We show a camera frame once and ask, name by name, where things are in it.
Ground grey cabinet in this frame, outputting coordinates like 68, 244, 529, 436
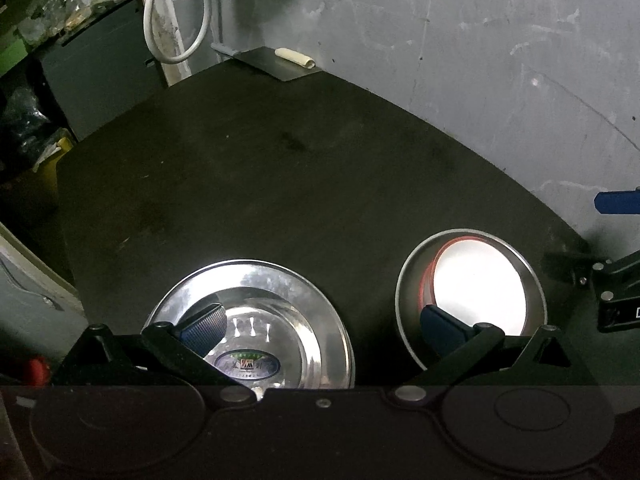
40, 0, 167, 142

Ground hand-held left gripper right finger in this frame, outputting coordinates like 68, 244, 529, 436
395, 305, 599, 404

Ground red object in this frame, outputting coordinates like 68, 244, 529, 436
27, 357, 49, 387

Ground white ceramic bowl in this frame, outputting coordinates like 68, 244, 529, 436
422, 237, 527, 336

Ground cluttered shelf goods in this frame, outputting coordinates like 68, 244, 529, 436
0, 0, 137, 47

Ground stainless steel plate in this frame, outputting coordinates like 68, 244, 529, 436
145, 258, 357, 391

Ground stainless steel bowl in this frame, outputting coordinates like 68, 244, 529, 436
395, 229, 548, 372

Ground cream cylindrical roll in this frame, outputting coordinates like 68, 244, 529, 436
275, 47, 316, 70

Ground pale door frame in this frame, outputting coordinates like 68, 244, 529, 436
0, 220, 87, 332

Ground green box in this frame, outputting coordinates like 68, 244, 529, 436
0, 42, 27, 79

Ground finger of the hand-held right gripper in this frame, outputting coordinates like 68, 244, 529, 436
542, 250, 640, 287
594, 190, 640, 215

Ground yellow bag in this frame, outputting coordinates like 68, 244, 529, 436
34, 129, 77, 197

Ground white hose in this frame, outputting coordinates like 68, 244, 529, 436
143, 0, 212, 65

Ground black plastic bag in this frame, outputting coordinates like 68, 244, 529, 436
0, 84, 67, 173

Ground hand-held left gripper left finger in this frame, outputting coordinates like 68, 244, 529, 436
52, 304, 261, 406

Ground steel cleaver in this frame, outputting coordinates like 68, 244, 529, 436
210, 42, 321, 83

